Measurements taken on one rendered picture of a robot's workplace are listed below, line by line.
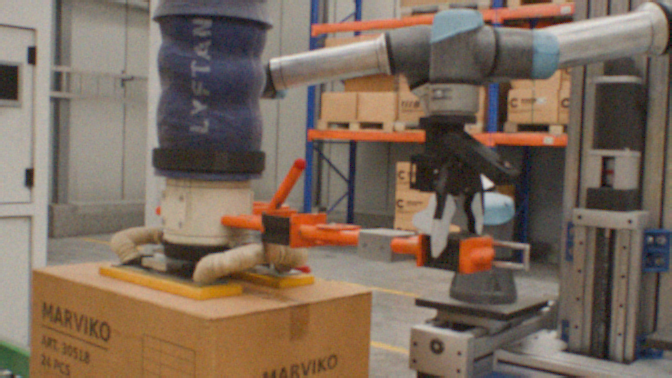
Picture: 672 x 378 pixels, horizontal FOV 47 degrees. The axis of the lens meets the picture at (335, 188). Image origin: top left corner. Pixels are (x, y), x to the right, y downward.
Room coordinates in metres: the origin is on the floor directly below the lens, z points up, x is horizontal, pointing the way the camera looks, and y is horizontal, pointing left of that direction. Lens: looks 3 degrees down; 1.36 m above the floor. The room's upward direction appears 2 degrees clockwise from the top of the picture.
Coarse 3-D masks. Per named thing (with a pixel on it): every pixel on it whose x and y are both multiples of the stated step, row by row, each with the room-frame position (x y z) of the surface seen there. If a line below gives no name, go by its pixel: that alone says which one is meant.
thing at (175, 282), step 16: (144, 256) 1.52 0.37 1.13; (112, 272) 1.53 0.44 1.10; (128, 272) 1.50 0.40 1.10; (144, 272) 1.48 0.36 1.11; (160, 272) 1.48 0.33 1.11; (176, 272) 1.49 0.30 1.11; (192, 272) 1.43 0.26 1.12; (160, 288) 1.41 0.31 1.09; (176, 288) 1.38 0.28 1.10; (192, 288) 1.36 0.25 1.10; (208, 288) 1.36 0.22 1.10; (224, 288) 1.38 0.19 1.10; (240, 288) 1.40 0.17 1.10
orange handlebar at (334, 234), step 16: (160, 208) 1.62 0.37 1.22; (256, 208) 1.69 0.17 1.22; (288, 208) 1.76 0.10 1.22; (224, 224) 1.48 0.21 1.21; (240, 224) 1.44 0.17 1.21; (256, 224) 1.41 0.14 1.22; (320, 224) 1.37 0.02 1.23; (336, 224) 1.34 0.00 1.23; (320, 240) 1.30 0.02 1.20; (336, 240) 1.27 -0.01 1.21; (352, 240) 1.25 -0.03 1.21; (400, 240) 1.19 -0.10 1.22; (416, 240) 1.21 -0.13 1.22; (480, 256) 1.10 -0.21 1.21
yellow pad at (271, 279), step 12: (264, 264) 1.56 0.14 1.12; (228, 276) 1.58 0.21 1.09; (240, 276) 1.55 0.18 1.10; (252, 276) 1.53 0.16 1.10; (264, 276) 1.51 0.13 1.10; (276, 276) 1.50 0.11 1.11; (288, 276) 1.52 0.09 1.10; (300, 276) 1.52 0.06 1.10; (312, 276) 1.54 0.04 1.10; (276, 288) 1.48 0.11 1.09
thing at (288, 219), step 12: (264, 216) 1.37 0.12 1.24; (276, 216) 1.35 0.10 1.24; (288, 216) 1.42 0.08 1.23; (300, 216) 1.34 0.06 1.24; (312, 216) 1.36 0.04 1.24; (324, 216) 1.38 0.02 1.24; (264, 228) 1.38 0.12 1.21; (276, 228) 1.36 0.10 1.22; (288, 228) 1.34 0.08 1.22; (264, 240) 1.37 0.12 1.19; (276, 240) 1.34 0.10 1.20; (288, 240) 1.33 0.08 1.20; (300, 240) 1.34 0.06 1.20; (312, 240) 1.36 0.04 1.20
